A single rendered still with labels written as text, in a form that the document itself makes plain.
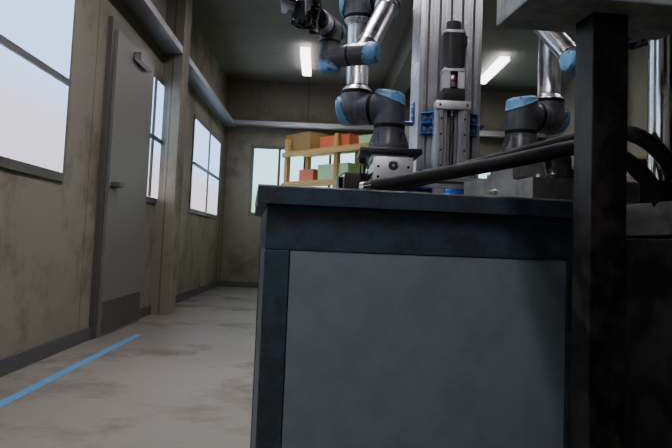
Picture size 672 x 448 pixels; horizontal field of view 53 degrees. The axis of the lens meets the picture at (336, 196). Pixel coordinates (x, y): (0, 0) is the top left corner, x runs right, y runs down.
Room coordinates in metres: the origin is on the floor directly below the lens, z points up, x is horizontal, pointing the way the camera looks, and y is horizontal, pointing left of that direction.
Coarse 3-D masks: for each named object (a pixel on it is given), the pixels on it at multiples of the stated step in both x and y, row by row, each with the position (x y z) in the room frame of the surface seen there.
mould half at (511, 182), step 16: (496, 176) 1.75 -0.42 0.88; (512, 176) 1.65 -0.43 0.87; (528, 176) 1.65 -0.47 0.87; (544, 176) 1.66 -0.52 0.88; (464, 192) 2.01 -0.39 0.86; (480, 192) 1.87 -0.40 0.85; (512, 192) 1.64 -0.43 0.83; (528, 192) 1.55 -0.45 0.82; (544, 192) 1.53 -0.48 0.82; (560, 192) 1.53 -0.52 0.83
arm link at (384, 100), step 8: (368, 96) 2.47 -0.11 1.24; (376, 96) 2.45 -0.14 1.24; (384, 96) 2.42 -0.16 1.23; (392, 96) 2.42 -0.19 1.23; (400, 96) 2.43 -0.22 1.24; (368, 104) 2.45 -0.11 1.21; (376, 104) 2.44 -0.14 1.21; (384, 104) 2.42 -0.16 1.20; (392, 104) 2.42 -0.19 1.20; (400, 104) 2.43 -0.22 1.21; (368, 112) 2.45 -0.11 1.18; (376, 112) 2.44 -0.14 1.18; (384, 112) 2.42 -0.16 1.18; (392, 112) 2.42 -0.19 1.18; (400, 112) 2.43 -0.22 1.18; (368, 120) 2.47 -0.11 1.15; (376, 120) 2.45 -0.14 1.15; (384, 120) 2.42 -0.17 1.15; (392, 120) 2.42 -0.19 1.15; (400, 120) 2.43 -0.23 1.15
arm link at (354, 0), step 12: (348, 0) 2.49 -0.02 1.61; (360, 0) 2.47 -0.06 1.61; (372, 0) 2.45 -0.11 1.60; (348, 12) 2.49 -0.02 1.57; (360, 12) 2.47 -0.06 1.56; (372, 12) 2.49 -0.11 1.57; (348, 24) 2.52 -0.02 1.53; (360, 24) 2.49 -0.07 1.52; (348, 36) 2.52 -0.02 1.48; (348, 72) 2.51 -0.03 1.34; (360, 72) 2.49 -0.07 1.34; (348, 84) 2.50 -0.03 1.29; (360, 84) 2.49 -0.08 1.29; (348, 96) 2.48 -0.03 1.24; (360, 96) 2.48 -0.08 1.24; (336, 108) 2.50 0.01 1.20; (348, 108) 2.48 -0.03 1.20; (360, 108) 2.46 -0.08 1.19; (348, 120) 2.50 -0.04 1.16; (360, 120) 2.49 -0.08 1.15
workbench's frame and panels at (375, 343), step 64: (320, 192) 1.33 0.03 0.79; (384, 192) 1.35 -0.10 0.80; (320, 256) 1.36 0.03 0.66; (384, 256) 1.37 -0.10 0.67; (448, 256) 1.39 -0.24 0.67; (512, 256) 1.41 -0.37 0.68; (256, 320) 1.92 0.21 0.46; (320, 320) 1.36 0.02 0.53; (384, 320) 1.37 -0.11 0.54; (448, 320) 1.39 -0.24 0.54; (512, 320) 1.41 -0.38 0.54; (256, 384) 1.60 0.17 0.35; (320, 384) 1.36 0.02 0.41; (384, 384) 1.37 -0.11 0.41; (448, 384) 1.39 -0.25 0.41; (512, 384) 1.41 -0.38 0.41
